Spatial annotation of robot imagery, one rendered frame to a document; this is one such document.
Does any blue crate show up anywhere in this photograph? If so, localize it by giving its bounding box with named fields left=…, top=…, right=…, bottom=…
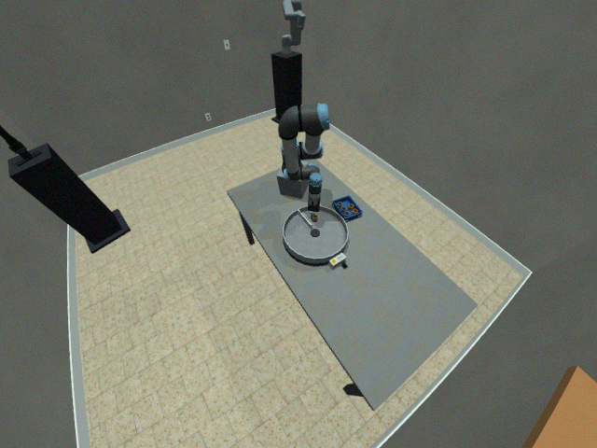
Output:
left=332, top=195, right=363, bottom=222

